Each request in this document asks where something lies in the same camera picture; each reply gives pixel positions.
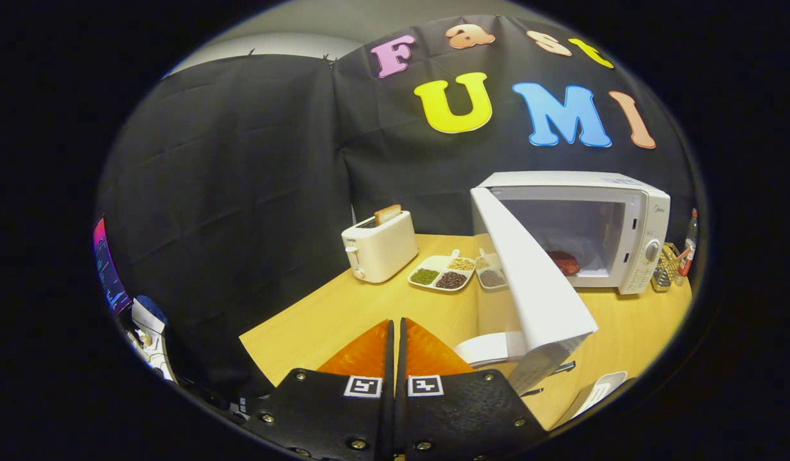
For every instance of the reddish brown meat slice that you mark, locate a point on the reddish brown meat slice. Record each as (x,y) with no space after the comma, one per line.
(564,262)

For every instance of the computer monitor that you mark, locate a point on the computer monitor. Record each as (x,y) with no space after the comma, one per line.
(107,269)

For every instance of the small white rectangular dish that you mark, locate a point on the small white rectangular dish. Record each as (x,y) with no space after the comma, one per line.
(600,390)

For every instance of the white and blue clutter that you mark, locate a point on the white and blue clutter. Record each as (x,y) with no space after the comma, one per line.
(148,320)

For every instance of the toasted bread slice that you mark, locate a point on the toasted bread slice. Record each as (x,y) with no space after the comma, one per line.
(387,214)

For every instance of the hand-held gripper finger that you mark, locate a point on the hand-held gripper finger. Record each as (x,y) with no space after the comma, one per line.
(401,416)
(388,410)

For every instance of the white toaster oven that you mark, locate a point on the white toaster oven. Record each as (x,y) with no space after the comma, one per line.
(536,288)

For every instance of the red white checked packet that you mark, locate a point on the red white checked packet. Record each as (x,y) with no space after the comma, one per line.
(682,253)

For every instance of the divided tray of beans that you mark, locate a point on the divided tray of beans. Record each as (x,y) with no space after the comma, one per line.
(436,264)

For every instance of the cream pop-up toaster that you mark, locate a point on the cream pop-up toaster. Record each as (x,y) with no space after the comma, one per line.
(382,250)

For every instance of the clear plastic bottle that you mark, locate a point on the clear plastic bottle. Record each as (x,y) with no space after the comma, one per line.
(691,237)

